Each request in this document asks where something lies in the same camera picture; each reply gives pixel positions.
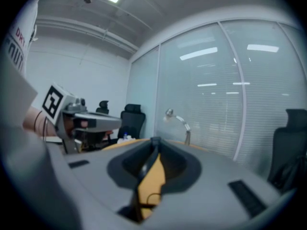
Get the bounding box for black lamp cord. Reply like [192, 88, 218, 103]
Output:
[143, 192, 162, 207]

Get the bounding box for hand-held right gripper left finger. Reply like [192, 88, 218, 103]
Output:
[47, 138, 159, 224]

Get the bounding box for silver desk lamp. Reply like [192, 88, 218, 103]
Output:
[163, 107, 192, 146]

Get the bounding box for crumpled pale pink cloth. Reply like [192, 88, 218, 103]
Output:
[117, 135, 135, 144]

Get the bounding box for person's left hand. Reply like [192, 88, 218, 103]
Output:
[63, 117, 89, 139]

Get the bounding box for person's left forearm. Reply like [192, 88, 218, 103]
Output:
[22, 105, 59, 138]

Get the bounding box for black mesh office chair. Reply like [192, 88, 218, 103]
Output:
[117, 103, 147, 141]
[267, 108, 307, 194]
[95, 100, 110, 115]

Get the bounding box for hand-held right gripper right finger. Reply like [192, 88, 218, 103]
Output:
[141, 138, 297, 228]

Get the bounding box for white power strip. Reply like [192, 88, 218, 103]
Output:
[44, 136, 64, 144]

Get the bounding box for person's white printed shirt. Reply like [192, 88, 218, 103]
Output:
[0, 0, 41, 129]

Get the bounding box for black wrist band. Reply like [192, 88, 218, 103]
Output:
[33, 110, 49, 139]

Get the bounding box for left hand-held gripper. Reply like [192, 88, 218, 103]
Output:
[41, 82, 123, 154]

